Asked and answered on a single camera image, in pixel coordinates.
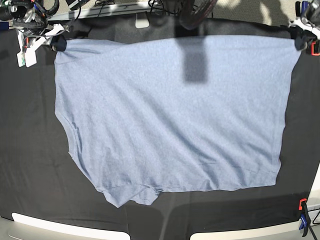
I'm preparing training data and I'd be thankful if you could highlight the orange blue clamp bottom right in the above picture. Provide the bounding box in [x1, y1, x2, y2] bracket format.
[298, 198, 311, 237]

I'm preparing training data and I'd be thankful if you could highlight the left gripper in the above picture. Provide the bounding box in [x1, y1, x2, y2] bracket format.
[288, 17, 320, 51]

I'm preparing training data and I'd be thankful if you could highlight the aluminium rail behind table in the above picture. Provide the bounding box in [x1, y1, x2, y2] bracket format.
[48, 1, 151, 21]

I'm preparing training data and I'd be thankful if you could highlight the blue clamp top right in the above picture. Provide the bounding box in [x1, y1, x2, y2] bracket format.
[295, 0, 309, 17]

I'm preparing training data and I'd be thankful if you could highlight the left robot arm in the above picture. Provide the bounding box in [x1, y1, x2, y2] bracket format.
[288, 0, 320, 57]

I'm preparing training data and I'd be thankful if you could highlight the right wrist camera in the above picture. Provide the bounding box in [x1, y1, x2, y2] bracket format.
[17, 50, 37, 68]

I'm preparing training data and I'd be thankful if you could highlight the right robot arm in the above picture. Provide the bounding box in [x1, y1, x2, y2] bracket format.
[0, 0, 70, 53]

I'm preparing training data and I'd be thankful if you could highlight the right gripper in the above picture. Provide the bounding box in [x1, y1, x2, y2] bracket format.
[16, 23, 70, 54]

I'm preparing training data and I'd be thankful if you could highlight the black table cloth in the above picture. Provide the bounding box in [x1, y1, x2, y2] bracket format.
[0, 30, 320, 240]

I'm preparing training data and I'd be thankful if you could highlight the light blue t-shirt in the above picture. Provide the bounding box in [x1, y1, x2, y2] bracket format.
[54, 35, 301, 208]

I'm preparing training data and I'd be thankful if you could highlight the orange clamp top right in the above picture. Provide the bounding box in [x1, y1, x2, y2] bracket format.
[310, 40, 320, 56]

